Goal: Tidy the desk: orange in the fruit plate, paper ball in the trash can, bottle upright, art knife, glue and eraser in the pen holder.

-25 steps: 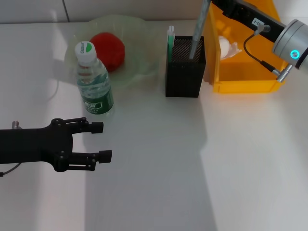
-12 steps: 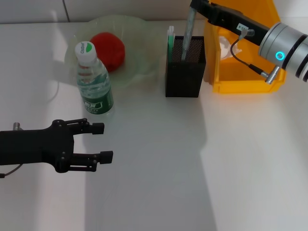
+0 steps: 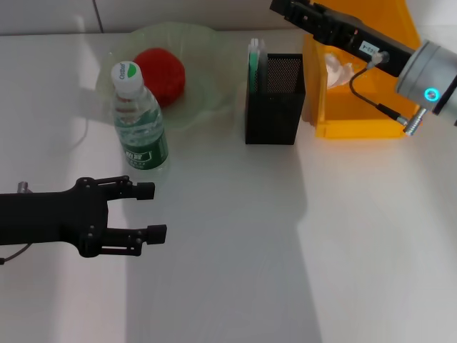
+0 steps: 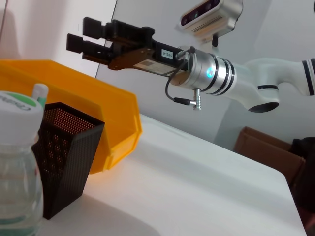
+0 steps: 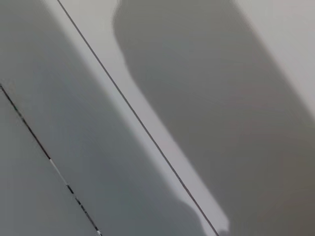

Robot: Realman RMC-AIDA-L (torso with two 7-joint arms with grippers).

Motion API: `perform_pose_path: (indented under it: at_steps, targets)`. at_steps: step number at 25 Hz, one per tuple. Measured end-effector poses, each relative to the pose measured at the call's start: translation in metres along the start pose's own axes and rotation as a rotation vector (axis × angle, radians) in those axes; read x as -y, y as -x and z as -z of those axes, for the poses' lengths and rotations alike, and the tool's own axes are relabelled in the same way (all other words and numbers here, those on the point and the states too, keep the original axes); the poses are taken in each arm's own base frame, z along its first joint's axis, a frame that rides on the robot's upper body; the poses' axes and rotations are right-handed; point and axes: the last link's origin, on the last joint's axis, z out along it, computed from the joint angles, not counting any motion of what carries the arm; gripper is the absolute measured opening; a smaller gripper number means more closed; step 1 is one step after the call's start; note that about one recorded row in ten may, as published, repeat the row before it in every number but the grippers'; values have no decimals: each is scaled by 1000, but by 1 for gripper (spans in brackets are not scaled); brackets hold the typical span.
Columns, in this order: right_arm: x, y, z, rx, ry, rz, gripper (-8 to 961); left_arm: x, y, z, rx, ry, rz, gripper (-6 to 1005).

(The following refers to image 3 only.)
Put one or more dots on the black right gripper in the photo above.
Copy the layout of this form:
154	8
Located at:
360	41

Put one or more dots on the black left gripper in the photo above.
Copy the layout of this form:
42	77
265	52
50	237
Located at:
53	218

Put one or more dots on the grey pen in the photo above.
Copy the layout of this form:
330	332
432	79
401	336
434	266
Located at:
262	60

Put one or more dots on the white paper ball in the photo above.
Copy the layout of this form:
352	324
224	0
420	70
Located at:
337	71

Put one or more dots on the mint green pen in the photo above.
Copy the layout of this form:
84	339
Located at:
253	60

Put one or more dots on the clear water bottle green label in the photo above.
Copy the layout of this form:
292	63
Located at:
143	139

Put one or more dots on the black mesh pen holder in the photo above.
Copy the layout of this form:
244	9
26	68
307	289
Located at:
275	107

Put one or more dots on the green glass fruit plate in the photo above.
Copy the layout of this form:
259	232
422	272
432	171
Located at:
203	71

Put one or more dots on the yellow plastic storage bin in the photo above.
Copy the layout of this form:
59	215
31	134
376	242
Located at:
357	114

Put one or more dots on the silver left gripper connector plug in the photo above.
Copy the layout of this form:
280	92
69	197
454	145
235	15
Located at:
23	187

